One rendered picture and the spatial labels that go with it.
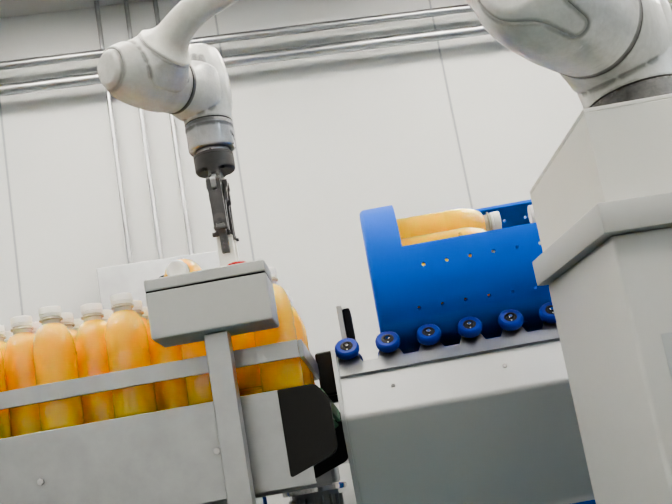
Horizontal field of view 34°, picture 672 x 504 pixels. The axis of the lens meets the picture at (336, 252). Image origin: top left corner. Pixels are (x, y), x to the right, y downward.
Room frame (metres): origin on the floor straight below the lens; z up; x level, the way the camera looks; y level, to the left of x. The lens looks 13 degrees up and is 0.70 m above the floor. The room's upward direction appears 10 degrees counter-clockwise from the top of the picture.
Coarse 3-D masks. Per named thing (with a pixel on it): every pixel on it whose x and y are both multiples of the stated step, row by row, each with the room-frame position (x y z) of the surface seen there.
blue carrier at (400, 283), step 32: (384, 224) 1.94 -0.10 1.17; (512, 224) 2.15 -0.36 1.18; (384, 256) 1.91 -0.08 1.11; (416, 256) 1.91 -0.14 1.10; (448, 256) 1.91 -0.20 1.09; (480, 256) 1.91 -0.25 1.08; (512, 256) 1.91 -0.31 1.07; (384, 288) 1.92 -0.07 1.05; (416, 288) 1.92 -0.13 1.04; (448, 288) 1.92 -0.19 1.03; (480, 288) 1.93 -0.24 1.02; (512, 288) 1.93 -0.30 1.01; (544, 288) 1.94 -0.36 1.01; (384, 320) 1.95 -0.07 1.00; (416, 320) 1.95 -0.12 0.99; (448, 320) 1.96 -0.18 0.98; (480, 320) 1.97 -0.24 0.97
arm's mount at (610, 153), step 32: (576, 128) 1.35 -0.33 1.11; (608, 128) 1.32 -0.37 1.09; (640, 128) 1.32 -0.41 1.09; (576, 160) 1.38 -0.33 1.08; (608, 160) 1.31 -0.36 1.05; (640, 160) 1.32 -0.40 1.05; (544, 192) 1.53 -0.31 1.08; (576, 192) 1.40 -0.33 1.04; (608, 192) 1.31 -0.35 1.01; (640, 192) 1.32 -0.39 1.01; (544, 224) 1.56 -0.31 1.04
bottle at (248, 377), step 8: (232, 336) 1.90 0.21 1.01; (240, 336) 1.90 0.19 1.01; (248, 336) 1.90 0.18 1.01; (232, 344) 1.90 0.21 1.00; (240, 344) 1.90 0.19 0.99; (248, 344) 1.90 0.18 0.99; (240, 368) 1.90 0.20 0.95; (248, 368) 1.90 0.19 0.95; (256, 368) 1.91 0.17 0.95; (240, 376) 1.90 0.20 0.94; (248, 376) 1.90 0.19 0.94; (256, 376) 1.91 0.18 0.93; (240, 384) 1.90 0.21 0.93; (248, 384) 1.90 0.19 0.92; (256, 384) 1.91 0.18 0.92
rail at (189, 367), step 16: (240, 352) 1.85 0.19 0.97; (256, 352) 1.85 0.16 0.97; (272, 352) 1.85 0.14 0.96; (288, 352) 1.85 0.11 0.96; (144, 368) 1.86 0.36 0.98; (160, 368) 1.86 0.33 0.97; (176, 368) 1.86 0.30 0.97; (192, 368) 1.86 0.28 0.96; (48, 384) 1.86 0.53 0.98; (64, 384) 1.86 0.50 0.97; (80, 384) 1.86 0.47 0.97; (96, 384) 1.86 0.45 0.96; (112, 384) 1.86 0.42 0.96; (128, 384) 1.86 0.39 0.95; (0, 400) 1.86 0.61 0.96; (16, 400) 1.86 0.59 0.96; (32, 400) 1.86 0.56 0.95; (48, 400) 1.86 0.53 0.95
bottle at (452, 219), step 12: (420, 216) 2.03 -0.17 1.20; (432, 216) 2.03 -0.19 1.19; (444, 216) 2.02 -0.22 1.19; (456, 216) 2.02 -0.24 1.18; (468, 216) 2.02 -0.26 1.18; (480, 216) 2.03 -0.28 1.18; (408, 228) 2.02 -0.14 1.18; (420, 228) 2.02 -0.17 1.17; (432, 228) 2.02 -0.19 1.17; (444, 228) 2.02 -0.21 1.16; (456, 228) 2.02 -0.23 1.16; (492, 228) 2.04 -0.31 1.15
